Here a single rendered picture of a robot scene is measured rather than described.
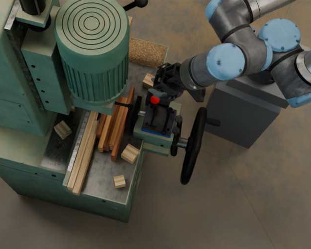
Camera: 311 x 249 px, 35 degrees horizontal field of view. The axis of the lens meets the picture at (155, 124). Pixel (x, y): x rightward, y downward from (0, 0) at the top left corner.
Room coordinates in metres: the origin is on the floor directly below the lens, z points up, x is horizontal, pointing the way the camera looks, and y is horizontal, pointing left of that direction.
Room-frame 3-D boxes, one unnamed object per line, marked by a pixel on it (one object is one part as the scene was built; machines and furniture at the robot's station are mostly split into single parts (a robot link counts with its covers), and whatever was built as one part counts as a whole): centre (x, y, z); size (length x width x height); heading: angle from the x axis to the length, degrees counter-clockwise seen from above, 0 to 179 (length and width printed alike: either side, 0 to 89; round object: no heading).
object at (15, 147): (0.57, 0.31, 0.76); 0.57 x 0.45 x 0.09; 87
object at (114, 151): (0.53, 0.11, 0.94); 0.25 x 0.01 x 0.08; 177
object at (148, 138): (0.57, 0.00, 0.91); 0.15 x 0.14 x 0.09; 177
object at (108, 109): (0.57, 0.21, 1.03); 0.14 x 0.07 x 0.09; 87
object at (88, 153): (0.61, 0.19, 0.92); 0.67 x 0.02 x 0.04; 177
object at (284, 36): (1.01, -0.40, 0.82); 0.17 x 0.15 x 0.18; 37
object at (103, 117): (0.57, 0.17, 0.93); 0.19 x 0.02 x 0.05; 177
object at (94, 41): (0.57, 0.19, 1.35); 0.18 x 0.18 x 0.31
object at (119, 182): (0.34, 0.08, 0.92); 0.03 x 0.03 x 0.04; 25
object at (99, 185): (0.58, 0.08, 0.87); 0.61 x 0.30 x 0.06; 177
